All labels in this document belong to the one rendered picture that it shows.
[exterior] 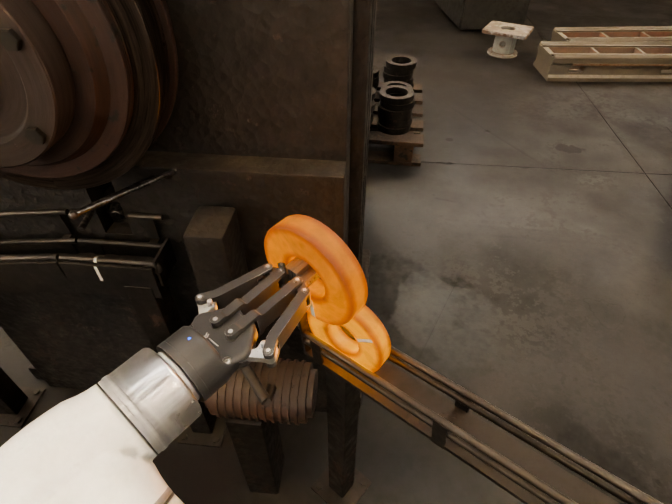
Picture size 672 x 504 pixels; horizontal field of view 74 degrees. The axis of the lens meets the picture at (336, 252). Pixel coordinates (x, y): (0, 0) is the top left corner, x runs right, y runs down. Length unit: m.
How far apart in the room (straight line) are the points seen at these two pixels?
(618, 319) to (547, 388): 0.46
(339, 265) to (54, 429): 0.30
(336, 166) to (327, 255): 0.36
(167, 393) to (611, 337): 1.67
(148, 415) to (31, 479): 0.09
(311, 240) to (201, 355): 0.17
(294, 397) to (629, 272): 1.64
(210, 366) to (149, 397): 0.06
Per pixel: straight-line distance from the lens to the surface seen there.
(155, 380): 0.45
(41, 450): 0.45
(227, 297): 0.54
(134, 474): 0.45
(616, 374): 1.81
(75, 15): 0.68
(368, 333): 0.69
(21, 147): 0.75
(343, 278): 0.50
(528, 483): 0.70
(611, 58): 4.02
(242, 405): 0.94
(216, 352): 0.47
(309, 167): 0.83
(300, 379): 0.92
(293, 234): 0.52
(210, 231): 0.83
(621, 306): 2.04
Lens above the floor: 1.31
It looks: 43 degrees down
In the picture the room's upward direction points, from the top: straight up
